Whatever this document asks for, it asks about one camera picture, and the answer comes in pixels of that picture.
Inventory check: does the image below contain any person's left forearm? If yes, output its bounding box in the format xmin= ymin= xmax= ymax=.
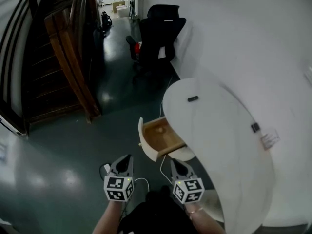
xmin=92 ymin=198 xmax=128 ymax=234

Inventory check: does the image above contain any folded metal stand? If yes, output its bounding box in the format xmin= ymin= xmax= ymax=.
xmin=130 ymin=0 xmax=147 ymax=22

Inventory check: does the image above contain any dark wooden staircase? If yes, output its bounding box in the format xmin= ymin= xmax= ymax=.
xmin=0 ymin=0 xmax=102 ymax=137

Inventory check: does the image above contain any thin gold bracelet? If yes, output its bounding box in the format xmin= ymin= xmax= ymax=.
xmin=188 ymin=206 xmax=205 ymax=215

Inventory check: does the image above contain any white ribbed large drawer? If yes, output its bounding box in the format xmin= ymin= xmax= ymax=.
xmin=137 ymin=117 xmax=189 ymax=162

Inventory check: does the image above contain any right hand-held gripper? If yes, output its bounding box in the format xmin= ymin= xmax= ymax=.
xmin=169 ymin=159 xmax=205 ymax=204

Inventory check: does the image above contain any brown wooden newel post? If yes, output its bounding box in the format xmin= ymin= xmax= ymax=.
xmin=43 ymin=8 xmax=102 ymax=124

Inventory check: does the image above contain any white blue-edged board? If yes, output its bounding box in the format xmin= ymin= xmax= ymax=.
xmin=0 ymin=115 xmax=24 ymax=137

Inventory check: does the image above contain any white box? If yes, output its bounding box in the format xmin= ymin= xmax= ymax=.
xmin=116 ymin=5 xmax=129 ymax=18

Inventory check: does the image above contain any person's black clothing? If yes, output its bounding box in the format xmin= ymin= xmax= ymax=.
xmin=117 ymin=185 xmax=196 ymax=234

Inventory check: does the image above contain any black floor machine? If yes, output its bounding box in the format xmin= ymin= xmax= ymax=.
xmin=100 ymin=9 xmax=113 ymax=27

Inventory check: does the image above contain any clear plastic packet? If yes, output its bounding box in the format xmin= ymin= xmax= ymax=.
xmin=260 ymin=129 xmax=281 ymax=151

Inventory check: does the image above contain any white curved desk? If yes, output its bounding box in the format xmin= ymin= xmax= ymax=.
xmin=162 ymin=78 xmax=276 ymax=232

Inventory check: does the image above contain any black office chair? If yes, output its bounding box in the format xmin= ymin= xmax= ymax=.
xmin=125 ymin=4 xmax=187 ymax=83

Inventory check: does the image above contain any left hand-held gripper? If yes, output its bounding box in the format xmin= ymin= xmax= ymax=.
xmin=104 ymin=155 xmax=136 ymax=202

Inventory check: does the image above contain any person's right forearm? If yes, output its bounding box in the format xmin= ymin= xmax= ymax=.
xmin=184 ymin=200 xmax=227 ymax=234

